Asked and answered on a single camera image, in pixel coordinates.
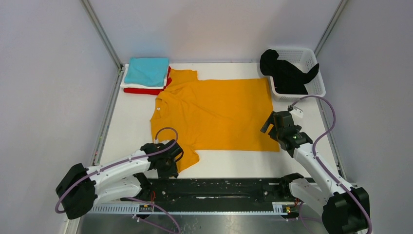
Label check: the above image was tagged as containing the yellow t-shirt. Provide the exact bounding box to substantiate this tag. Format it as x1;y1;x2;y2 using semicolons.
150;69;280;171

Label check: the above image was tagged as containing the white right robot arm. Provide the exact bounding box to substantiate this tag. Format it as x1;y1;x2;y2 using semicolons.
261;111;373;234

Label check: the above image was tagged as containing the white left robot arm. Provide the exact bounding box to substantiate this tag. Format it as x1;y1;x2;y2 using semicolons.
55;139;184;220

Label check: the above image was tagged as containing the black t-shirt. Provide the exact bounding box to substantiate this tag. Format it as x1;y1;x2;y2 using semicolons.
260;49;319;95

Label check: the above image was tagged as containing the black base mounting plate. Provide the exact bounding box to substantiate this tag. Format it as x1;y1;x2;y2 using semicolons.
133;178;297;202

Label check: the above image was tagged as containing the folded red t-shirt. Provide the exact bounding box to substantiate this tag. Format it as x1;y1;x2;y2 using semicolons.
123;67;172;96

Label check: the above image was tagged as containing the white plastic laundry basket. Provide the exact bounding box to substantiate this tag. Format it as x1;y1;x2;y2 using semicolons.
259;47;326;101

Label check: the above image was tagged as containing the folded white t-shirt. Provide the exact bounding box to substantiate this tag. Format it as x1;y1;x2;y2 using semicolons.
120;64;168;90

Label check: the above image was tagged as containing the folded turquoise t-shirt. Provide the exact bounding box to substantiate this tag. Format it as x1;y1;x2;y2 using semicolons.
124;57;169;87

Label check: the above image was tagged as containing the aluminium frame rail left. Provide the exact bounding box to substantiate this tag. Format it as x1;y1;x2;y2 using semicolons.
80;0;123;165

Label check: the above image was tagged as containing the aluminium frame rail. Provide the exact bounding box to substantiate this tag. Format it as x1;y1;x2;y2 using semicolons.
80;0;123;165
314;0;348;57

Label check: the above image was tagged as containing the white slotted cable duct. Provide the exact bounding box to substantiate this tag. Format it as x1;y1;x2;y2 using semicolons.
88;200;296;215

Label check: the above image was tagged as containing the aluminium frame rail right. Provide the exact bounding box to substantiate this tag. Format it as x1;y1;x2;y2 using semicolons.
314;0;348;57

